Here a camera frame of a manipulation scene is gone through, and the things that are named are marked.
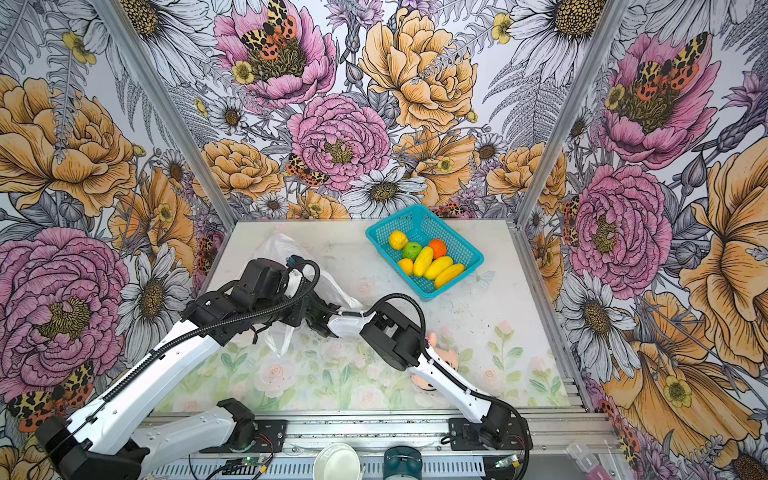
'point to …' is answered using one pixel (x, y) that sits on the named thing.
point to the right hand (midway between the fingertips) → (282, 297)
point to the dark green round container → (403, 463)
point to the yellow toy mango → (438, 265)
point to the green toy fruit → (411, 250)
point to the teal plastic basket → (421, 225)
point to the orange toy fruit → (439, 248)
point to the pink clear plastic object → (587, 462)
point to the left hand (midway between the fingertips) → (304, 313)
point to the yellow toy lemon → (398, 240)
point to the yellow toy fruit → (407, 265)
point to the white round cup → (337, 461)
